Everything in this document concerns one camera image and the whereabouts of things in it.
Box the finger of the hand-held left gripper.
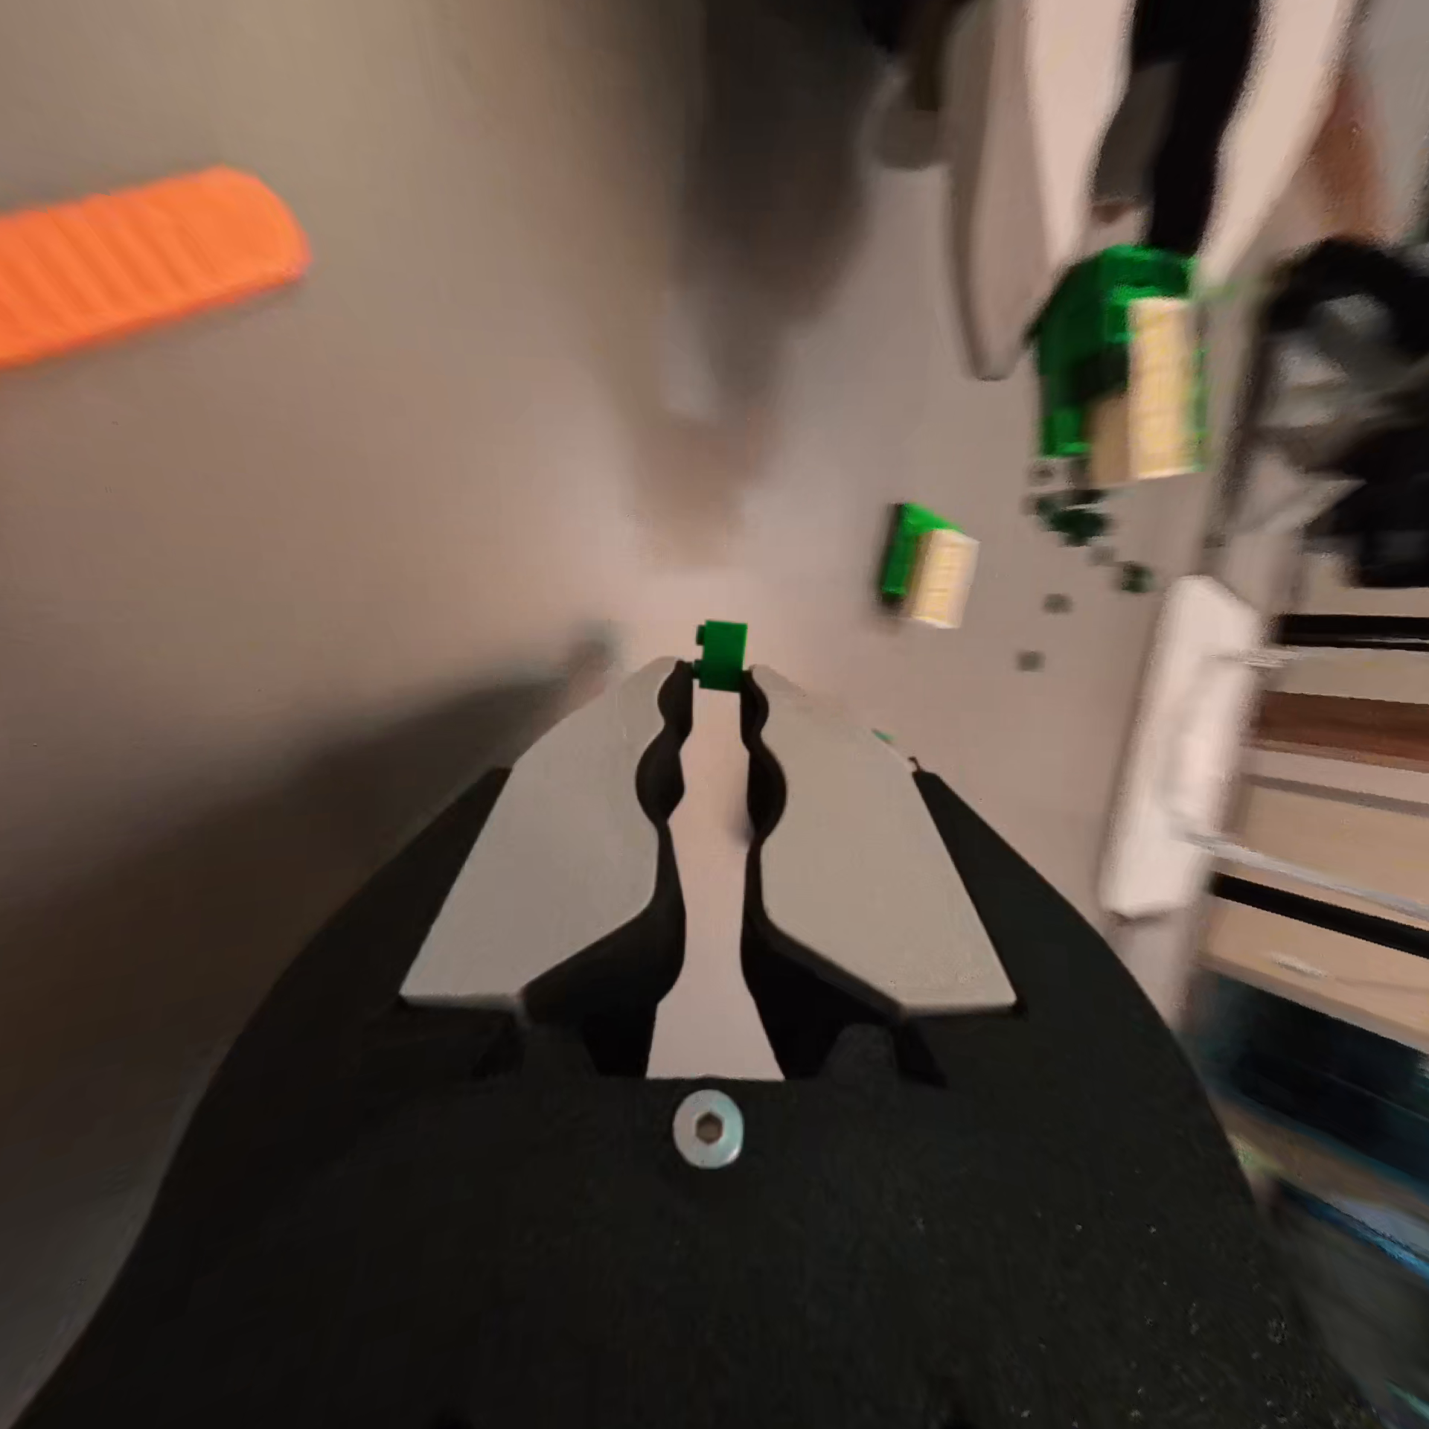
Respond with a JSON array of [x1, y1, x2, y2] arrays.
[[1194, 0, 1378, 300], [949, 0, 1154, 380]]

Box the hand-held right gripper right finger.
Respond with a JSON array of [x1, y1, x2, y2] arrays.
[[738, 666, 1019, 1017]]

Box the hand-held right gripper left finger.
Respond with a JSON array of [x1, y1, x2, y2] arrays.
[[399, 658, 685, 1014]]

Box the green lego assembly white brick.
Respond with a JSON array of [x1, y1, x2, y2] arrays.
[[1024, 244, 1212, 486]]

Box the bright green lego brick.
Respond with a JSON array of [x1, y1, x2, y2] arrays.
[[690, 621, 752, 693]]

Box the scattered dark green lego pieces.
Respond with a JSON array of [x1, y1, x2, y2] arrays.
[[1019, 484, 1158, 679]]

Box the spare hand-held gripper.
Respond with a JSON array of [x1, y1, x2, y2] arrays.
[[1249, 238, 1429, 590]]

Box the book stand with white base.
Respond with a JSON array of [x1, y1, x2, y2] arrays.
[[1099, 573, 1260, 916]]

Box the orange brick separator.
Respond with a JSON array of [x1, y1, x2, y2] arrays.
[[0, 166, 312, 371]]

